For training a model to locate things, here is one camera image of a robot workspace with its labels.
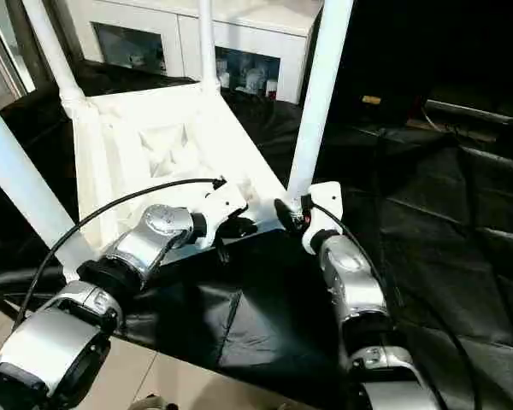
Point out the dark left robot foot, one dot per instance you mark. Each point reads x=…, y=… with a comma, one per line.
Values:
x=151, y=403

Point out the white plastic table top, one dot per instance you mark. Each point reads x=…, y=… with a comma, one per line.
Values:
x=90, y=149

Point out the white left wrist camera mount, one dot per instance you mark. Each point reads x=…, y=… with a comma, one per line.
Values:
x=224, y=203

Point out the black mat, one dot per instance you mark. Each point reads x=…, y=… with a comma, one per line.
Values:
x=432, y=192

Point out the black stand foot bar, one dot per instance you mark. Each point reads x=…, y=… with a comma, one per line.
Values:
x=0, y=308

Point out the white cabinet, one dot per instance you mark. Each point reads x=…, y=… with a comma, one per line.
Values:
x=175, y=42

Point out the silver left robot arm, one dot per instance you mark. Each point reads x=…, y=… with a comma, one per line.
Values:
x=141, y=247

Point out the white plastic table leg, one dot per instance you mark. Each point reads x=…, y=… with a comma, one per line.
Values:
x=21, y=171
x=320, y=85
x=53, y=51
x=207, y=42

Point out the white cup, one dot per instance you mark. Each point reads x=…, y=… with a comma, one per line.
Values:
x=224, y=79

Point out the black rod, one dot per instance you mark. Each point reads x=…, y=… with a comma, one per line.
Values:
x=474, y=112

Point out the black box with gold label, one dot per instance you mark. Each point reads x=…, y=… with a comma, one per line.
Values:
x=380, y=51

